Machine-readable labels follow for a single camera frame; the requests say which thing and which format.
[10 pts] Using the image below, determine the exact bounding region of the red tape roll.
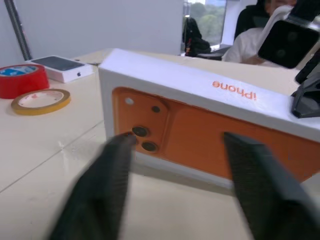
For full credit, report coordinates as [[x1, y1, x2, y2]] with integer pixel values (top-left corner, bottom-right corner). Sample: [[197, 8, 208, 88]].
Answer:
[[0, 63, 51, 100]]

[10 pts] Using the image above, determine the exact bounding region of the black jacket on chair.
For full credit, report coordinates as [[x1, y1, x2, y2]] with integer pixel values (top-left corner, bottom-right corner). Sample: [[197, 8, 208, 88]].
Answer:
[[181, 16, 212, 57]]

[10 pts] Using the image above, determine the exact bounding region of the sealed box with dark phone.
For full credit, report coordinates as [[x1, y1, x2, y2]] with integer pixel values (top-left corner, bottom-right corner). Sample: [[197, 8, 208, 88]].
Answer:
[[24, 55, 94, 84]]

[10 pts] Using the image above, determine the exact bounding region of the black office chair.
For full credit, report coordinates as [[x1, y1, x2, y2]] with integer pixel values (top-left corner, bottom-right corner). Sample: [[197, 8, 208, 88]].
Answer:
[[233, 3, 271, 41]]

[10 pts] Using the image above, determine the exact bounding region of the yellow tape roll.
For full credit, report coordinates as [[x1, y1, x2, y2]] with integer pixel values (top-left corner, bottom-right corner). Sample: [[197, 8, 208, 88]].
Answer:
[[10, 88, 72, 117]]

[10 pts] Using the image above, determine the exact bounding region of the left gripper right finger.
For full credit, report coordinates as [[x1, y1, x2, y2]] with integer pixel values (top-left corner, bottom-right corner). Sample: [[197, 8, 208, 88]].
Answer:
[[223, 131, 320, 240]]

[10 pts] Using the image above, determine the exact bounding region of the person in white shirt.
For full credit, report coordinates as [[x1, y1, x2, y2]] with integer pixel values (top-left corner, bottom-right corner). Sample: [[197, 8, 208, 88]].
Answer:
[[221, 0, 297, 66]]

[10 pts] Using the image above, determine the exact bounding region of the ribbed dark cable conduit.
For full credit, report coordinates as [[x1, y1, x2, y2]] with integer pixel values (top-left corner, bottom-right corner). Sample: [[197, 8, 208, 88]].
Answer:
[[3, 0, 34, 62]]

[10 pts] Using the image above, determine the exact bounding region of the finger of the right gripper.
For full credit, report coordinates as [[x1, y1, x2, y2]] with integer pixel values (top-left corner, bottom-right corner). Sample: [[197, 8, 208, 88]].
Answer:
[[294, 53, 320, 85], [290, 79, 320, 120]]

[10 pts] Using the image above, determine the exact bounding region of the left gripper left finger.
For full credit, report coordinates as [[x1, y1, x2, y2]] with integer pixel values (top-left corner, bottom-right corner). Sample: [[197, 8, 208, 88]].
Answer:
[[48, 134, 138, 240]]

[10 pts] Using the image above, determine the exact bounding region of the white box with card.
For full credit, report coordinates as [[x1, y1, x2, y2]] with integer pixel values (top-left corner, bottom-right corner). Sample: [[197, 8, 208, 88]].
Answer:
[[97, 47, 320, 190]]

